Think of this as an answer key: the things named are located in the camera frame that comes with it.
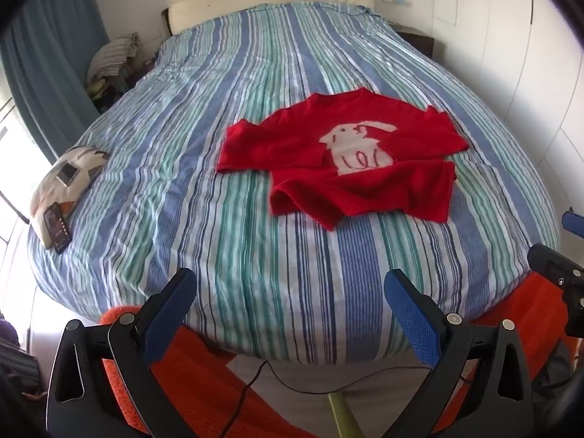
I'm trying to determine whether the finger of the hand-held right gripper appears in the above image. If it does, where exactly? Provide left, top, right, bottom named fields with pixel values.
left=528, top=243, right=584, bottom=335
left=562, top=211, right=584, bottom=239

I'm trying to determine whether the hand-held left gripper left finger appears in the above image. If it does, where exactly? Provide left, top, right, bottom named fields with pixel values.
left=46, top=268, right=201, bottom=438

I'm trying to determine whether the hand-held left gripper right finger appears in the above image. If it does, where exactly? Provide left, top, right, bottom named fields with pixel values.
left=379, top=269, right=534, bottom=438

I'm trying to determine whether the red sweater with white dog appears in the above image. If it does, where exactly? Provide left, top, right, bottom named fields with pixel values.
left=216, top=88, right=470, bottom=231

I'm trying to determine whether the pile of clothes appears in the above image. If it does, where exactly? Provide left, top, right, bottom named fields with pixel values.
left=87, top=32, right=158, bottom=112

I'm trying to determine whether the orange knitted cloth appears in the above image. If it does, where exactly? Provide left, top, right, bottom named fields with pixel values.
left=98, top=271, right=576, bottom=438

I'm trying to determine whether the striped bed cover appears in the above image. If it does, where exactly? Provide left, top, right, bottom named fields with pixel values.
left=27, top=2, right=562, bottom=366

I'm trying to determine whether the yellow-green stick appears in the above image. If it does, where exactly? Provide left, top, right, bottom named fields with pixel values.
left=327, top=392, right=361, bottom=438

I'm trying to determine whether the black smartphone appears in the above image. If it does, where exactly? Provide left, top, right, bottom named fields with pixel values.
left=42, top=204, right=74, bottom=255

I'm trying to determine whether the dark cloth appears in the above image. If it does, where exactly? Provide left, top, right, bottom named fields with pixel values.
left=0, top=312, right=44, bottom=393

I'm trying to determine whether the white wardrobe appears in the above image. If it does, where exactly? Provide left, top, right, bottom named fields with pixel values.
left=433, top=0, right=584, bottom=220

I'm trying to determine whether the patterned pillow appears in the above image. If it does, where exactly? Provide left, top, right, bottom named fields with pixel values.
left=30, top=146, right=110, bottom=251

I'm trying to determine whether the dark nightstand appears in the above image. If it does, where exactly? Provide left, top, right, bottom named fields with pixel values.
left=395, top=27, right=436, bottom=60

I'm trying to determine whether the blue curtain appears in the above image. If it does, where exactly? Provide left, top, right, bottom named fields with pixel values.
left=0, top=0, right=110, bottom=165

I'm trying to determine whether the black cable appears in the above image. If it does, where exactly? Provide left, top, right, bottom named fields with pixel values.
left=227, top=360, right=470, bottom=438

